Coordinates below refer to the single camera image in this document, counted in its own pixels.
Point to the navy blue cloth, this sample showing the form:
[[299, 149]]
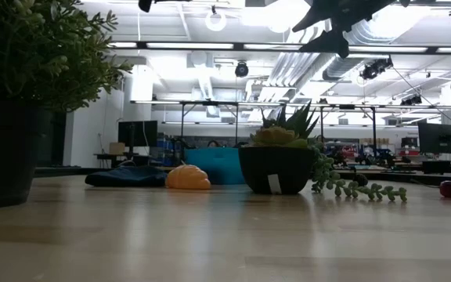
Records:
[[123, 178]]

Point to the round ceiling lamp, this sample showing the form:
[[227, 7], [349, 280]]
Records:
[[215, 21]]

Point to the succulent plant in black bowl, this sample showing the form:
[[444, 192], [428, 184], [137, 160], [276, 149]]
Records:
[[274, 168]]

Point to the black dome camera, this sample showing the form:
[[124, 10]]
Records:
[[242, 69]]

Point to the black monitor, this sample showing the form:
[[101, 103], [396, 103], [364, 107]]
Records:
[[441, 138], [137, 133]]

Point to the bushy green potted plant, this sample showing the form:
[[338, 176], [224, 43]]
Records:
[[6, 156]]

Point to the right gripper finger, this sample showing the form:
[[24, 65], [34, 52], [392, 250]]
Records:
[[321, 15], [337, 41]]

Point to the orange toy croissant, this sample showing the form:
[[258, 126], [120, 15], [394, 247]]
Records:
[[188, 178]]

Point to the cardboard box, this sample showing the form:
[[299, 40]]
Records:
[[116, 148]]

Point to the small black toy ball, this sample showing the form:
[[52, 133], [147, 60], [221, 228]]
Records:
[[361, 180]]

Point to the black ceiling track light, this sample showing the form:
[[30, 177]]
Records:
[[376, 68], [412, 100]]

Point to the overhead light bar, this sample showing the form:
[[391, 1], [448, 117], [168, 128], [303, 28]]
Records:
[[239, 46]]

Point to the blue plastic tupperware bin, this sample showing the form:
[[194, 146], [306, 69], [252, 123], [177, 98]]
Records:
[[217, 164]]

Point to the blue storage crate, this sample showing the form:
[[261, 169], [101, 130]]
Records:
[[167, 147]]

